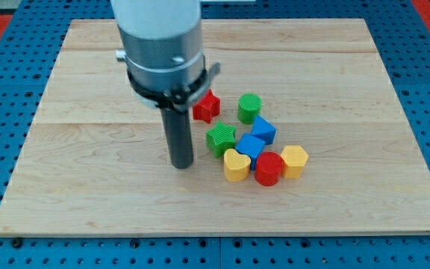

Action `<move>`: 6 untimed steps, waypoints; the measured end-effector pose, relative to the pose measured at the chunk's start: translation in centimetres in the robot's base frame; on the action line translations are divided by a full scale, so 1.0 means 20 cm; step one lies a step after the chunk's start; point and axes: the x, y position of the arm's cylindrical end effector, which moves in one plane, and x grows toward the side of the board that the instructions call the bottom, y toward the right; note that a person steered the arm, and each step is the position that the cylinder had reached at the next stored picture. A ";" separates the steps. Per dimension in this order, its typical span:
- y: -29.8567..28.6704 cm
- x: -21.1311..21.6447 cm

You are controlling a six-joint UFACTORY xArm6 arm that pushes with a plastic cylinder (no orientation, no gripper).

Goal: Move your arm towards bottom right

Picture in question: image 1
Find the green star block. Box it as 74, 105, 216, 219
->
206, 121, 236, 158

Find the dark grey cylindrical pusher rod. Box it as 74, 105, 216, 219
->
161, 108, 193, 169

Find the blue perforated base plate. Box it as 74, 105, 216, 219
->
0, 0, 430, 268

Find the red star block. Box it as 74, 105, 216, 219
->
192, 90, 221, 123

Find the blue cube block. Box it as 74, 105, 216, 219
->
235, 133, 265, 170

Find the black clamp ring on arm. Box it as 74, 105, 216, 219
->
126, 62, 222, 114

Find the blue triangular block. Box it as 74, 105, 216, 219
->
250, 115, 276, 145

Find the yellow heart block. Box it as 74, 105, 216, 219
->
223, 149, 251, 182

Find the red cylinder block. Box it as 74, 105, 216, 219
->
255, 152, 284, 186

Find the green cylinder block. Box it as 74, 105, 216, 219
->
237, 93, 262, 125

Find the yellow hexagon block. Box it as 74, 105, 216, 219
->
281, 145, 309, 179

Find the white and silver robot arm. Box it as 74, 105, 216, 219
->
110, 0, 209, 111

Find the light wooden board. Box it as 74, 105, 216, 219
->
0, 19, 430, 238

